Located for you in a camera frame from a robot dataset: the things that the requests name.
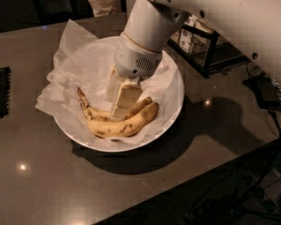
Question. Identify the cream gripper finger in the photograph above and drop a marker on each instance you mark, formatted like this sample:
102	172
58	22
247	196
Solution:
113	85
125	95

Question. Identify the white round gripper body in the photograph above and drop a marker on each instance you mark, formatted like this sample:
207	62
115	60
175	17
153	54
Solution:
135	59

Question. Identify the spotted yellow banana front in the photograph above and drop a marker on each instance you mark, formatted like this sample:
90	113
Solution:
124	128

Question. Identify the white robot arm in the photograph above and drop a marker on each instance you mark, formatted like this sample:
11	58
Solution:
253	27

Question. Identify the white ceramic bowl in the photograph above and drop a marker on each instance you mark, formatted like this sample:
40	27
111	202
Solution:
171	94

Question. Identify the white paper liner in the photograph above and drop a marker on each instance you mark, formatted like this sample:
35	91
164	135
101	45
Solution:
75	69

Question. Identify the dark appliance in background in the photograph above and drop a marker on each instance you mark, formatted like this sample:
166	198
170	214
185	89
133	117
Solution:
56	11

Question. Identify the black grid mat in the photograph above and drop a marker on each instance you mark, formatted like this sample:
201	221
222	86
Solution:
4	90

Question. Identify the black power adapter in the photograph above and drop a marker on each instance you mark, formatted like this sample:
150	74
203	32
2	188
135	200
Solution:
264	91

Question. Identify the black wire condiment rack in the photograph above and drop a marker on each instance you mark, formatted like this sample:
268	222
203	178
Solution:
204	49

